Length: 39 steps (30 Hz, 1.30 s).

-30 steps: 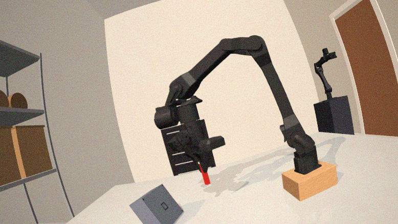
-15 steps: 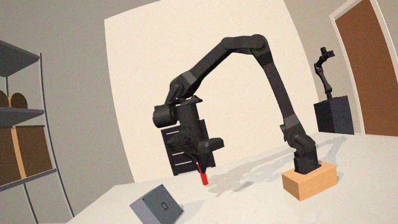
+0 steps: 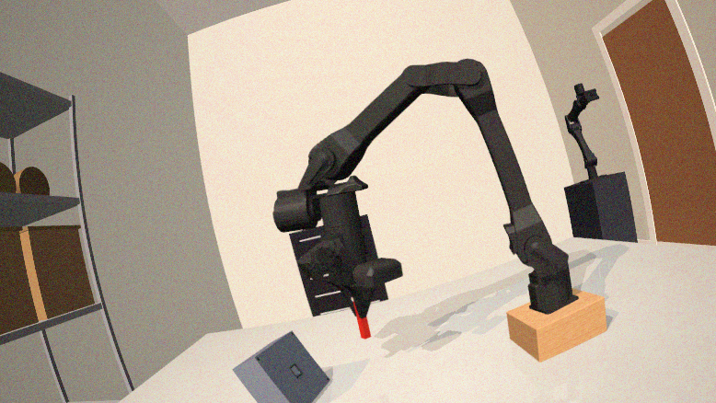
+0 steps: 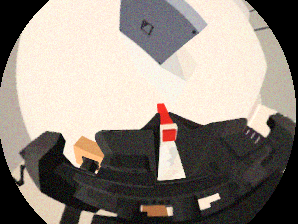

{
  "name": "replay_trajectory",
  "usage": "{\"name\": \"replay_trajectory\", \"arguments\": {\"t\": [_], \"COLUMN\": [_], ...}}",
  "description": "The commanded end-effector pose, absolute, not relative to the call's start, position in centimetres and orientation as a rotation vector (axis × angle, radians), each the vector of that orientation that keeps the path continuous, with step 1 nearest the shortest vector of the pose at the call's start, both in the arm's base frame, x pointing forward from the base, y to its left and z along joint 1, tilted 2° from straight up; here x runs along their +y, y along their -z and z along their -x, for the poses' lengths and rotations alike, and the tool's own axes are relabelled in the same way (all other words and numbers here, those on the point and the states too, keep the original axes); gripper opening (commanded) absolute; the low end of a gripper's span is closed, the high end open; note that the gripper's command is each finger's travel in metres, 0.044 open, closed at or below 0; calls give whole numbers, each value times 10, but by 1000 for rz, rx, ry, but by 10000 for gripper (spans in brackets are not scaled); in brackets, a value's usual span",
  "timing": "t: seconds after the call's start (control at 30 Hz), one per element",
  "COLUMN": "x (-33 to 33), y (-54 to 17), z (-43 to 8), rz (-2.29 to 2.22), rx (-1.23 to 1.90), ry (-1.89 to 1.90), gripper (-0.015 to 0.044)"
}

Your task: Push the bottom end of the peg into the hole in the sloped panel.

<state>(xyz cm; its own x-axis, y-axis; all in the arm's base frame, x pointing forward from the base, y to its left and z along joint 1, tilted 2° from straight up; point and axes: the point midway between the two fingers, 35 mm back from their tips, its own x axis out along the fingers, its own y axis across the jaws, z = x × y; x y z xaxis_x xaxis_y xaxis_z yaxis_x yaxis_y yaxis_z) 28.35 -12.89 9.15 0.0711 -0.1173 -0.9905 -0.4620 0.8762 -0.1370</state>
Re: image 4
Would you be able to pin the red peg with white top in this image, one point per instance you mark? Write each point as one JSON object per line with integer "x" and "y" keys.
{"x": 168, "y": 129}

